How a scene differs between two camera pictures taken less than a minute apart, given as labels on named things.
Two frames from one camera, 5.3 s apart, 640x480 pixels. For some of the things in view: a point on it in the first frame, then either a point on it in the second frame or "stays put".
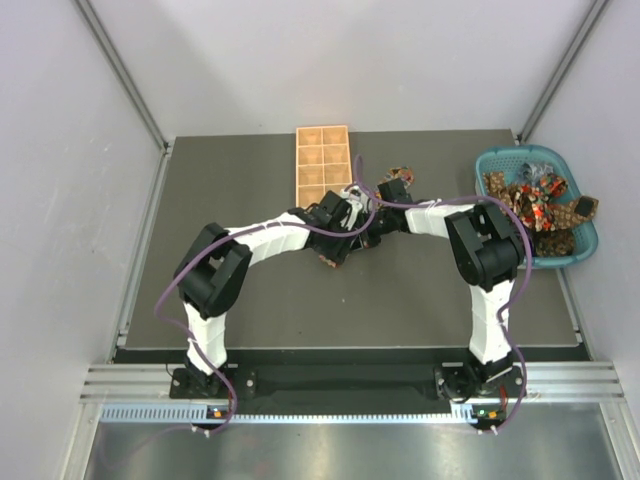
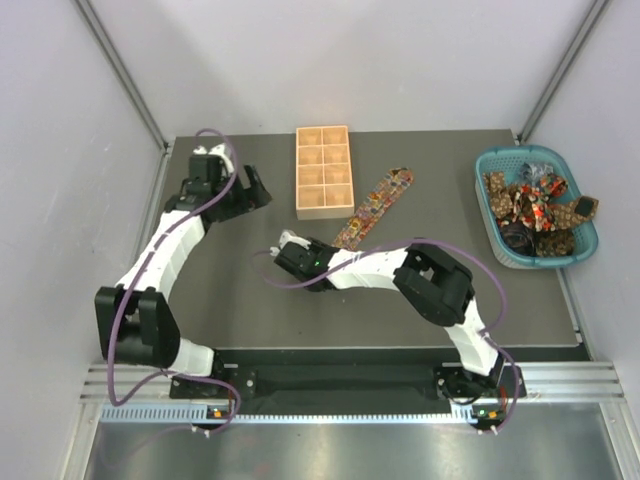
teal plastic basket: x=507 y=160 stays put
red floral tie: x=532 y=201 stays put
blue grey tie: x=533 y=172 stays put
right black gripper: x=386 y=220 to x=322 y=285
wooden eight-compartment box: x=323 y=162 stays put
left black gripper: x=336 y=254 to x=250 y=198
